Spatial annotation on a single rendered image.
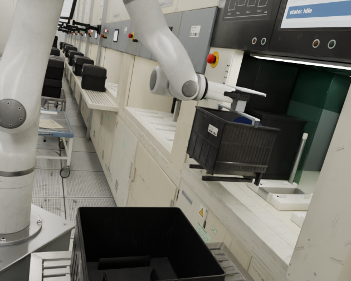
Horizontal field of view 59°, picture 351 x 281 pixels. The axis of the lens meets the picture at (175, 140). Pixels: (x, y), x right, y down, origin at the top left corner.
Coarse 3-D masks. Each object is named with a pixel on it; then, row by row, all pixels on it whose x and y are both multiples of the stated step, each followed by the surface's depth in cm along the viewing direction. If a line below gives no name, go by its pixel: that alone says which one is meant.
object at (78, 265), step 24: (96, 216) 78; (120, 216) 80; (144, 216) 83; (168, 216) 86; (96, 240) 80; (120, 240) 83; (144, 240) 85; (168, 240) 88; (192, 240) 77; (72, 264) 73; (96, 264) 81; (120, 264) 81; (144, 264) 84; (168, 264) 87; (192, 264) 76; (216, 264) 66
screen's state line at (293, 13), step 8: (296, 8) 86; (304, 8) 83; (312, 8) 81; (320, 8) 78; (328, 8) 76; (336, 8) 74; (344, 8) 72; (288, 16) 89; (296, 16) 86; (304, 16) 83; (312, 16) 81; (320, 16) 78; (328, 16) 76
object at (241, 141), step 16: (208, 112) 103; (224, 112) 116; (240, 112) 103; (192, 128) 113; (208, 128) 102; (224, 128) 93; (240, 128) 95; (256, 128) 98; (272, 128) 99; (192, 144) 112; (208, 144) 101; (224, 144) 95; (240, 144) 97; (256, 144) 100; (272, 144) 102; (208, 160) 100; (224, 160) 97; (240, 160) 99; (256, 160) 102; (208, 176) 103; (256, 176) 107
